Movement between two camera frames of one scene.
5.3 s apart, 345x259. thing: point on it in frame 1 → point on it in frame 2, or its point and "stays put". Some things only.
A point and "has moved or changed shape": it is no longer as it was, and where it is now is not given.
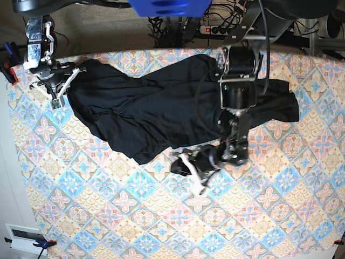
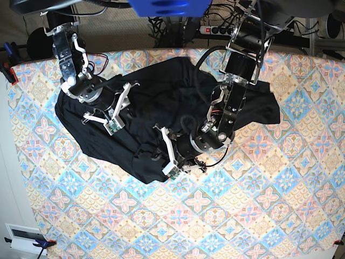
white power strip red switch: x=212 y=30 stays put
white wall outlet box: x=23 y=238 stays put
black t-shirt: x=153 y=113 has moved or changed shape
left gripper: x=53 y=73 → x=101 y=97
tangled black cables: x=173 y=32 stays put
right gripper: x=207 y=158 → x=189 y=145
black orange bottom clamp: x=39 y=243 stays put
